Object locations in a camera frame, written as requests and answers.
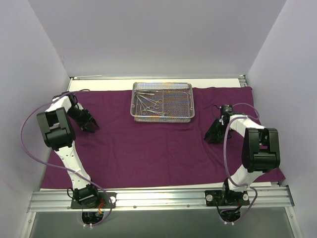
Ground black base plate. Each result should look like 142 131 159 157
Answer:
205 190 250 206
70 190 117 209

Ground purple cloth wrap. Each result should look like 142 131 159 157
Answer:
41 86 286 189

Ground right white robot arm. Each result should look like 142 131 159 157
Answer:
204 104 280 205

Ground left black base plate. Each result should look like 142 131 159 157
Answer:
70 190 117 209

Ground back aluminium rail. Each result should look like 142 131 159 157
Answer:
70 75 102 80

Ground front aluminium rail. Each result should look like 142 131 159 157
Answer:
28 186 294 212

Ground steel tweezers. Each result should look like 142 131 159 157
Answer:
135 91 155 96

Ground steel forceps clamp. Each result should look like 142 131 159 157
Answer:
139 95 163 107

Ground steel surgical scissors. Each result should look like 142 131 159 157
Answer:
139 100 170 116

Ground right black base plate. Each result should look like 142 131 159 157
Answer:
205 190 250 206

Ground wire mesh instrument tray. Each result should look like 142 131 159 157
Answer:
130 82 195 123

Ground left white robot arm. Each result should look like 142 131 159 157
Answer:
37 92 100 208

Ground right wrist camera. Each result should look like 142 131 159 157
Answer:
220 104 233 116

